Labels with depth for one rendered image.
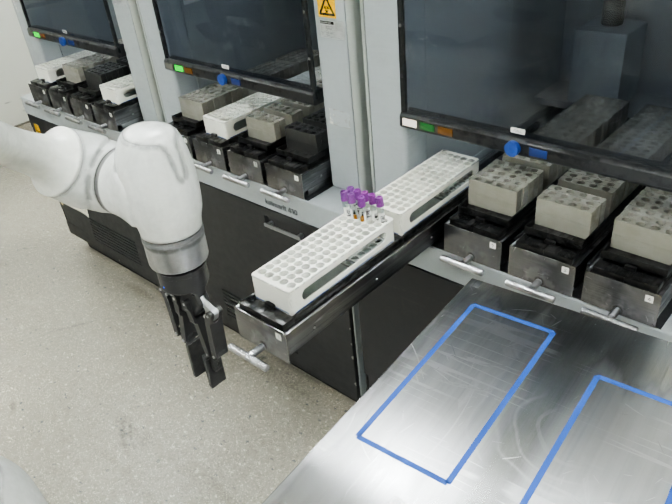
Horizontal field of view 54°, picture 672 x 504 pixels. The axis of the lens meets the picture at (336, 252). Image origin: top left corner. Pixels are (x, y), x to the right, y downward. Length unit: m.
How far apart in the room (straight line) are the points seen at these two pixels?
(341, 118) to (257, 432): 1.00
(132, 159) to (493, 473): 0.61
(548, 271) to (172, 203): 0.73
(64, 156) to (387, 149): 0.79
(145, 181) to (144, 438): 1.38
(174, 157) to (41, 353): 1.84
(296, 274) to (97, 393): 1.35
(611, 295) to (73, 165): 0.92
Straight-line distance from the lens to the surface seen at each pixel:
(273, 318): 1.16
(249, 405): 2.18
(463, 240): 1.39
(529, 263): 1.33
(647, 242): 1.30
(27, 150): 0.96
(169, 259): 0.96
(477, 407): 0.98
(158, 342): 2.52
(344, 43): 1.53
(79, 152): 0.99
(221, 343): 1.05
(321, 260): 1.20
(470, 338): 1.08
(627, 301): 1.28
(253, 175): 1.79
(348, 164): 1.64
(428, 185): 1.43
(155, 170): 0.89
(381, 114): 1.51
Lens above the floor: 1.53
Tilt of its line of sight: 33 degrees down
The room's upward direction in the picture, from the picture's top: 6 degrees counter-clockwise
